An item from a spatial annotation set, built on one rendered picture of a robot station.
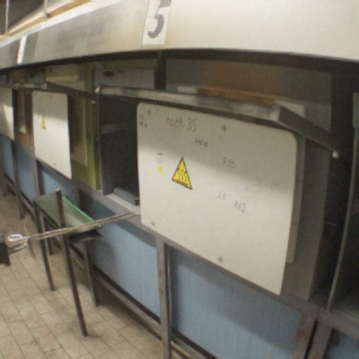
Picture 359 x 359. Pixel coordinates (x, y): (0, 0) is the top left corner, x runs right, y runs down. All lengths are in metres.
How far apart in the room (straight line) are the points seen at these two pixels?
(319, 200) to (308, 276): 0.22
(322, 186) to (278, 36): 0.47
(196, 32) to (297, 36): 0.24
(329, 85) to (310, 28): 0.36
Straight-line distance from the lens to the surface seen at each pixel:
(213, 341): 1.68
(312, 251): 1.06
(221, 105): 0.84
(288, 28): 0.62
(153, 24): 0.90
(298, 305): 1.16
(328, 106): 0.94
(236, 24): 0.70
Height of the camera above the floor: 1.50
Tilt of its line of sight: 17 degrees down
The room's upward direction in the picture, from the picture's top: 1 degrees counter-clockwise
